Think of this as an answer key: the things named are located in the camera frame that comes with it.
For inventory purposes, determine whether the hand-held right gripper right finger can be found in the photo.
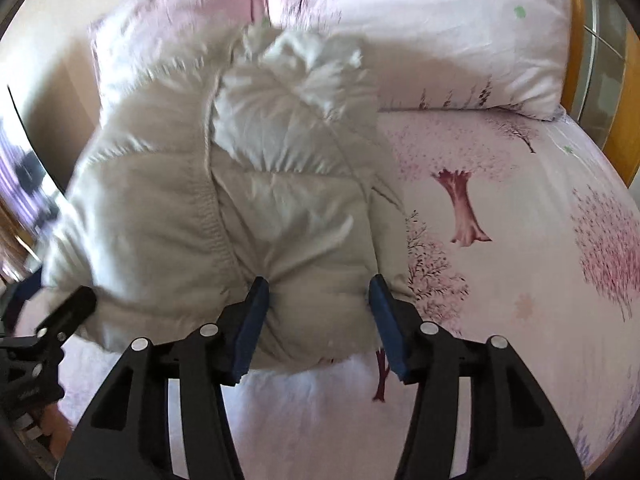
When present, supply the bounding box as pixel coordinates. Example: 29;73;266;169
369;275;586;480

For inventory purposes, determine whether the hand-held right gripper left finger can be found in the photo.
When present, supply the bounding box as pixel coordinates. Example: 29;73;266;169
56;276;271;480

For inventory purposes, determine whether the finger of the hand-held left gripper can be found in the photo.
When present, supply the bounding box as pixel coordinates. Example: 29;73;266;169
35;286;98;350

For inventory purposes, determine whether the cream puffer jacket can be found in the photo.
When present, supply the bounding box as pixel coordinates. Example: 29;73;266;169
40;25;416;373

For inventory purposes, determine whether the person's left forearm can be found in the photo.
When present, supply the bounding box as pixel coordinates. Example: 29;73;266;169
30;402;78;461

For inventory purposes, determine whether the floral printed bed sheet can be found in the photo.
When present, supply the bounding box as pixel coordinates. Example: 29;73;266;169
10;105;640;480

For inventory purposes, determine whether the pink floral pillow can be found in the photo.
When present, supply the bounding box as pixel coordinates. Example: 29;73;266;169
89;0;266;128
260;0;573;122

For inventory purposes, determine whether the wall-mounted television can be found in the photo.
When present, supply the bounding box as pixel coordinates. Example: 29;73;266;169
0;85;66;243

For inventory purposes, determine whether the wooden bed frame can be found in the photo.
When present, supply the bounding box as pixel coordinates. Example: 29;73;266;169
560;0;640;188

